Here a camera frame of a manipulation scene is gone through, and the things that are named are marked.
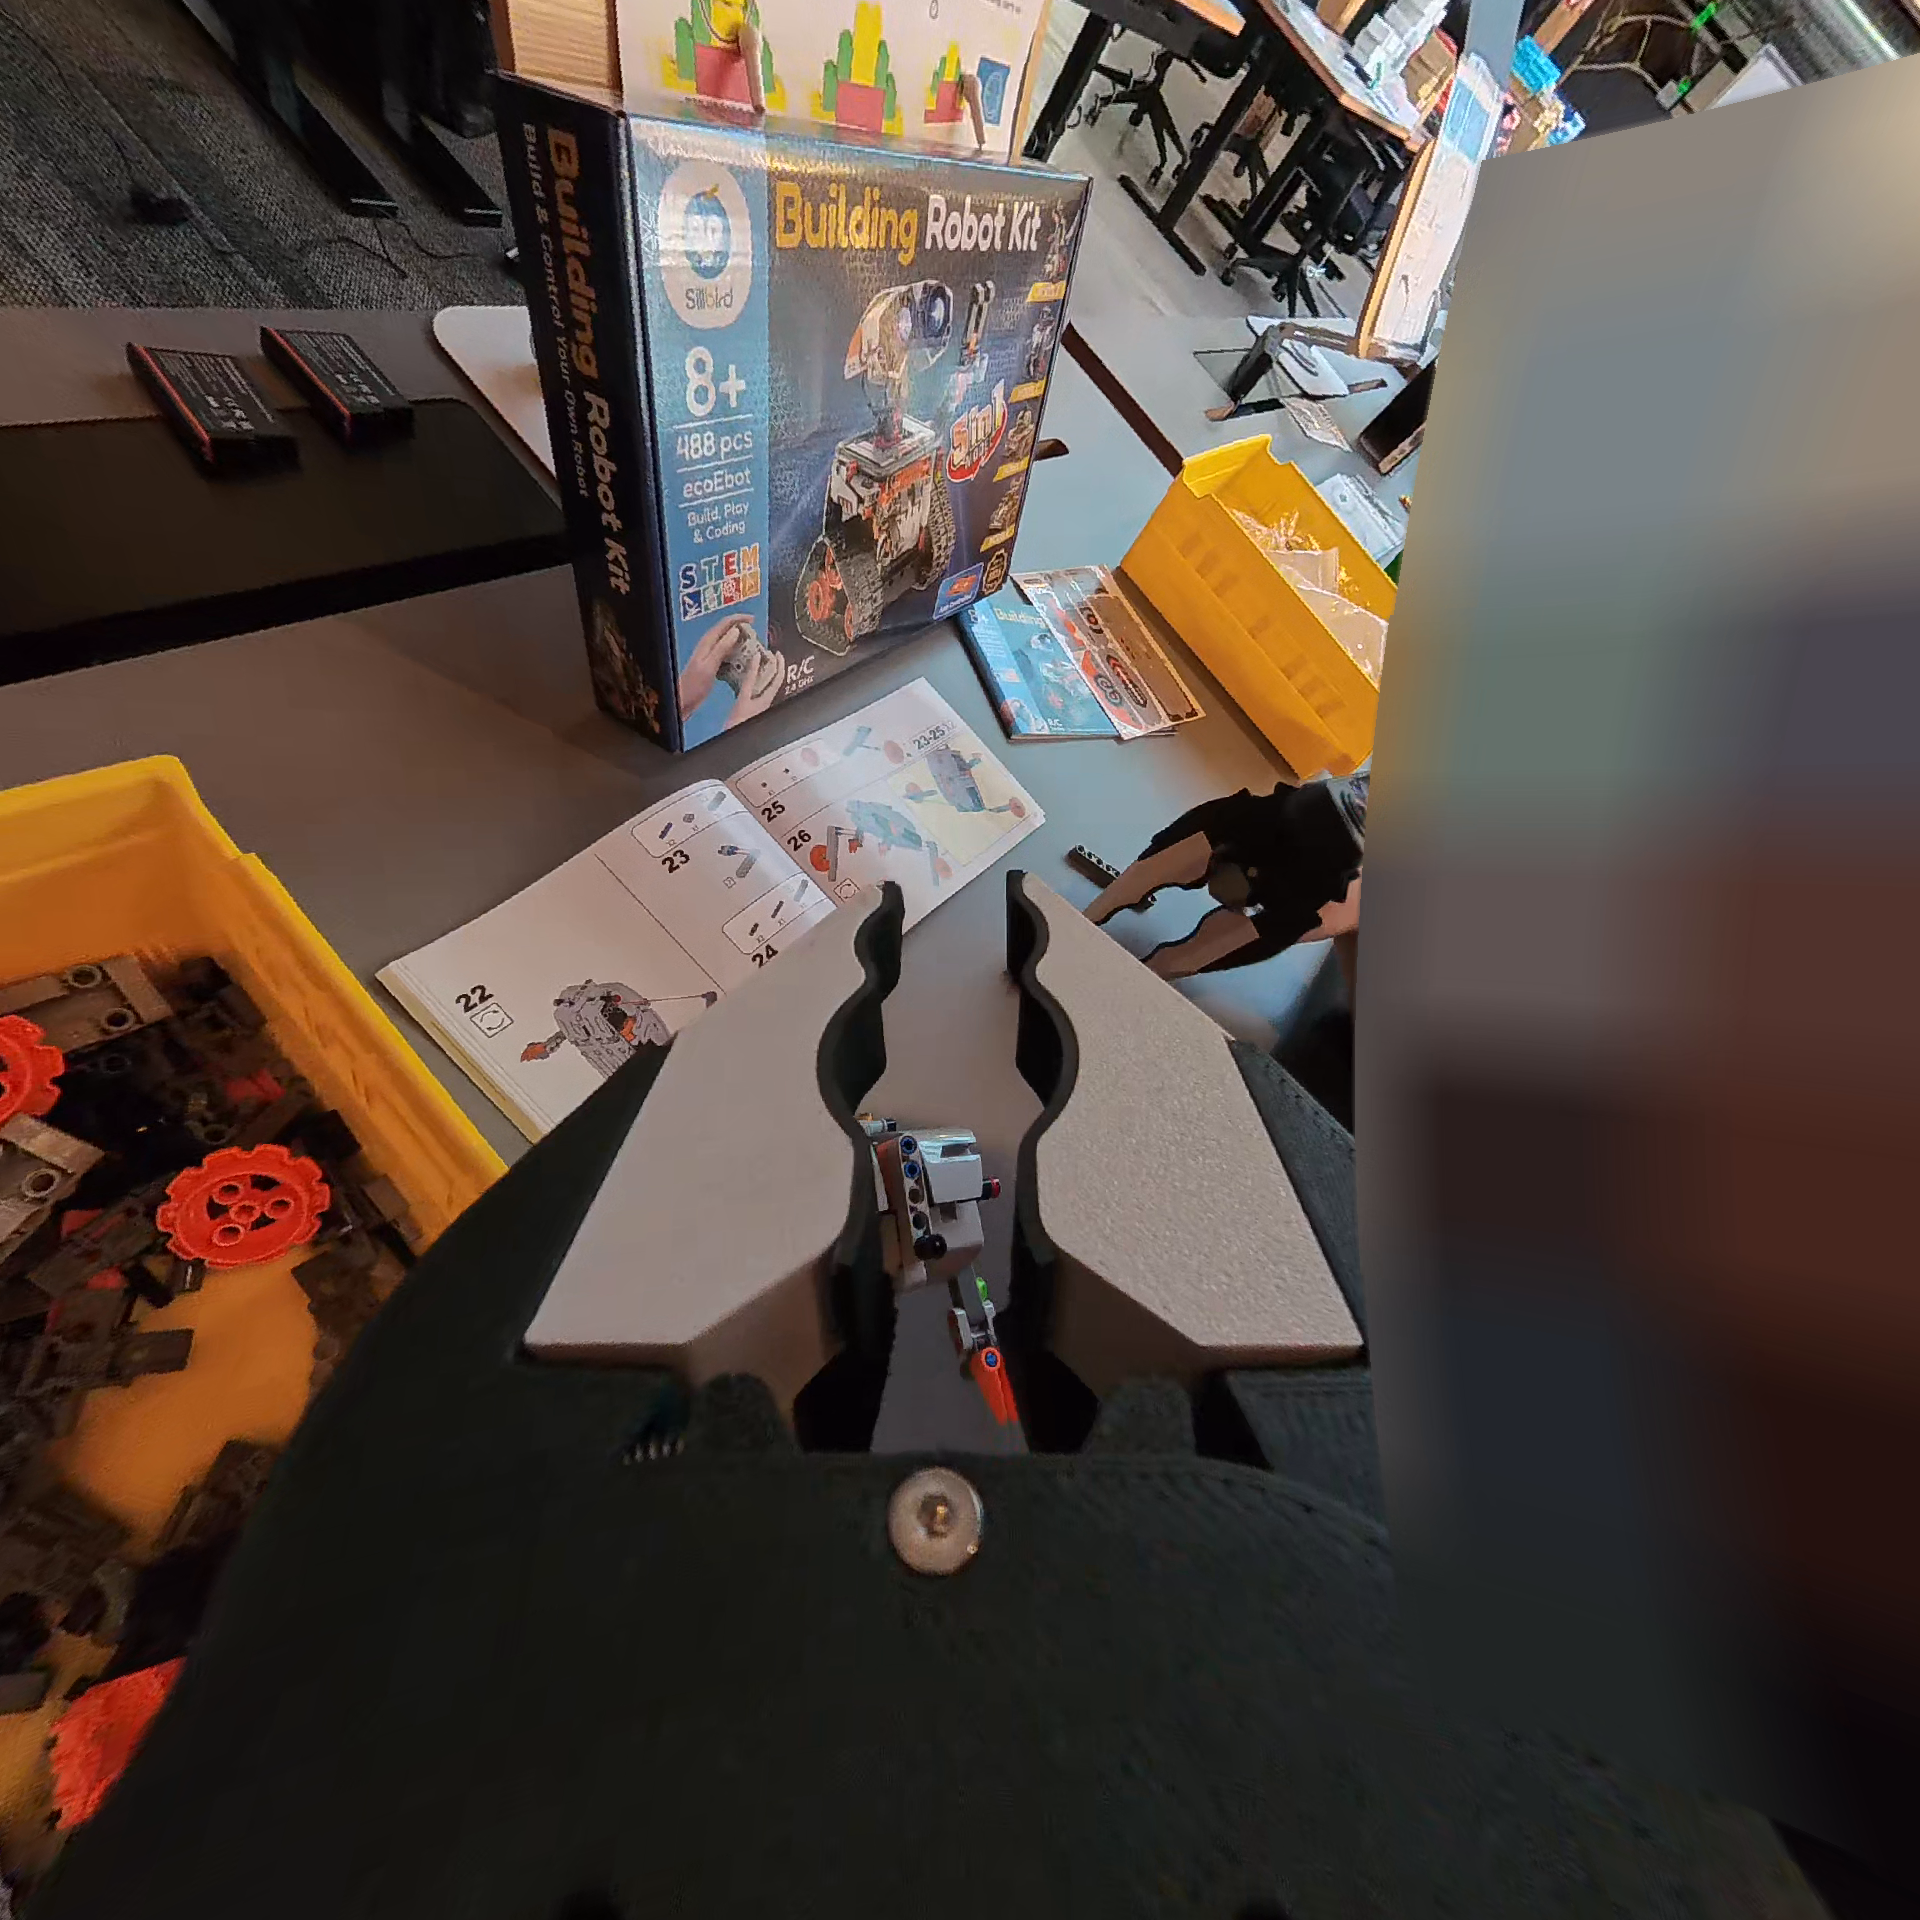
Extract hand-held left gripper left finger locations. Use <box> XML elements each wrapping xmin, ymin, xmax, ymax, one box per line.
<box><xmin>521</xmin><ymin>881</ymin><xmax>911</xmax><ymax>1453</ymax></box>

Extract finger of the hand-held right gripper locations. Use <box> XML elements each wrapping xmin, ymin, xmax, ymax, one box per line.
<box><xmin>1083</xmin><ymin>840</ymin><xmax>1203</xmax><ymax>923</ymax></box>
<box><xmin>1147</xmin><ymin>907</ymin><xmax>1292</xmax><ymax>976</ymax></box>

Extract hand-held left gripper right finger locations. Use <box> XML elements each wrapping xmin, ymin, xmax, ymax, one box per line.
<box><xmin>1001</xmin><ymin>872</ymin><xmax>1369</xmax><ymax>1453</ymax></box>

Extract partly built grey toy robot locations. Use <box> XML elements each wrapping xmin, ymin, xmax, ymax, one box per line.
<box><xmin>857</xmin><ymin>1114</ymin><xmax>1028</xmax><ymax>1427</ymax></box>

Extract yellow plastic bin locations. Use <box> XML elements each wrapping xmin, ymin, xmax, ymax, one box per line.
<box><xmin>0</xmin><ymin>754</ymin><xmax>513</xmax><ymax>1907</ymax></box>

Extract pile of dark building bricks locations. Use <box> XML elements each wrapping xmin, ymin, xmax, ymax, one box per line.
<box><xmin>0</xmin><ymin>952</ymin><xmax>436</xmax><ymax>1729</ymax></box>

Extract grey desk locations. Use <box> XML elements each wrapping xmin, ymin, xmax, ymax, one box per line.
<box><xmin>0</xmin><ymin>165</ymin><xmax>1419</xmax><ymax>1202</ymax></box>

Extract wooden top office desk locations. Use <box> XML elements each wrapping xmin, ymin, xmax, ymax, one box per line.
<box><xmin>1257</xmin><ymin>0</ymin><xmax>1465</xmax><ymax>279</ymax></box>

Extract black desk legs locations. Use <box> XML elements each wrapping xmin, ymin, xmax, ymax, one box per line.
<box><xmin>182</xmin><ymin>0</ymin><xmax>505</xmax><ymax>226</ymax></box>

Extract yellow bin with bags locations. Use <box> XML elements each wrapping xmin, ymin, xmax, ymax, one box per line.
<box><xmin>1118</xmin><ymin>435</ymin><xmax>1401</xmax><ymax>777</ymax></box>

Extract orange grey sticker sheet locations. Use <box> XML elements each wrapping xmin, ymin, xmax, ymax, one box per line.
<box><xmin>1012</xmin><ymin>562</ymin><xmax>1207</xmax><ymax>740</ymax></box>

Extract blue cover booklet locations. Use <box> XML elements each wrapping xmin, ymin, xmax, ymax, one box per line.
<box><xmin>958</xmin><ymin>589</ymin><xmax>1128</xmax><ymax>745</ymax></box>

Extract clear plastic bags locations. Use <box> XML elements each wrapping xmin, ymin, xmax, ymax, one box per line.
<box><xmin>1217</xmin><ymin>487</ymin><xmax>1401</xmax><ymax>633</ymax></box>

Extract open instruction booklet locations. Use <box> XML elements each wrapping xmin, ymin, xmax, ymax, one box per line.
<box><xmin>376</xmin><ymin>680</ymin><xmax>1047</xmax><ymax>1143</ymax></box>

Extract black office chair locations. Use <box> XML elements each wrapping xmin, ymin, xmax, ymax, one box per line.
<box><xmin>1207</xmin><ymin>106</ymin><xmax>1404</xmax><ymax>288</ymax></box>
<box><xmin>1089</xmin><ymin>31</ymin><xmax>1203</xmax><ymax>191</ymax></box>

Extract white standing board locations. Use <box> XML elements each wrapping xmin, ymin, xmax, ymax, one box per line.
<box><xmin>1359</xmin><ymin>89</ymin><xmax>1488</xmax><ymax>361</ymax></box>

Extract robot kit cardboard box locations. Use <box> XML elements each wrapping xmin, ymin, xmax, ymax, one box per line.
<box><xmin>497</xmin><ymin>67</ymin><xmax>1095</xmax><ymax>754</ymax></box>

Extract white rounded board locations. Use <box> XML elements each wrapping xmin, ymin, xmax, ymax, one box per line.
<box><xmin>433</xmin><ymin>304</ymin><xmax>560</xmax><ymax>489</ymax></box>

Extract black tabletop board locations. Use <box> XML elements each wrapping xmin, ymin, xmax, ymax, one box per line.
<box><xmin>0</xmin><ymin>307</ymin><xmax>570</xmax><ymax>684</ymax></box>

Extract black battery pack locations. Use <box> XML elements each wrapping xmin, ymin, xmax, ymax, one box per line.
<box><xmin>258</xmin><ymin>324</ymin><xmax>417</xmax><ymax>449</ymax></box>
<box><xmin>124</xmin><ymin>344</ymin><xmax>302</xmax><ymax>481</ymax></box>

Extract white toy picture box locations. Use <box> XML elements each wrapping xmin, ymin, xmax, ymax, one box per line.
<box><xmin>492</xmin><ymin>0</ymin><xmax>1052</xmax><ymax>165</ymax></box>

